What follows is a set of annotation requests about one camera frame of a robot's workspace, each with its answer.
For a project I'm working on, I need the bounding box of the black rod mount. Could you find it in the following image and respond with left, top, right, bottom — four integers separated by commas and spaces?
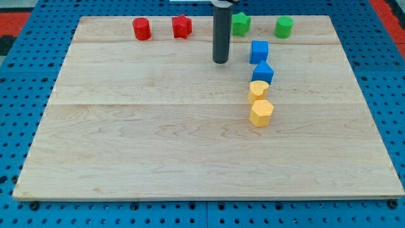
211, 0, 240, 7

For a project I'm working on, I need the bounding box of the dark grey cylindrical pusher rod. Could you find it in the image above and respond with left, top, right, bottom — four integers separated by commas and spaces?
213, 6, 233, 64

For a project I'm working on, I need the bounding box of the yellow hexagon block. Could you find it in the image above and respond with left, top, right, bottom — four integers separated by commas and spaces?
249, 99, 274, 127

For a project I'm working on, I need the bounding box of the green star block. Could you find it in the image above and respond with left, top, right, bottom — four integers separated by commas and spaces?
232, 12, 251, 37

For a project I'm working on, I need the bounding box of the red star block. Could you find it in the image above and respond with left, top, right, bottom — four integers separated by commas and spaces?
171, 14, 192, 39

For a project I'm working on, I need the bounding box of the blue cube block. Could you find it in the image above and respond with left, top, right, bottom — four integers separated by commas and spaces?
249, 41, 269, 64

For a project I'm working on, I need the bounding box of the blue triangular prism block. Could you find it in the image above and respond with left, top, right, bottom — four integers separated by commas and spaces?
251, 61, 275, 84

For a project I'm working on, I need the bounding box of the green cylinder block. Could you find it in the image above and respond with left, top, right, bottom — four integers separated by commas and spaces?
274, 16, 294, 39

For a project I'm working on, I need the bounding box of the yellow heart block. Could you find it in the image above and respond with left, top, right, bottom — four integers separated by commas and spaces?
247, 80, 270, 105

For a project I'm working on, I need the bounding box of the red cylinder block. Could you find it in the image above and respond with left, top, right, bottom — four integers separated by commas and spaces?
132, 17, 151, 41

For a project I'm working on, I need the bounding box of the light wooden board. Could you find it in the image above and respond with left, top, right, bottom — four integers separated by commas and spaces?
13, 16, 404, 201

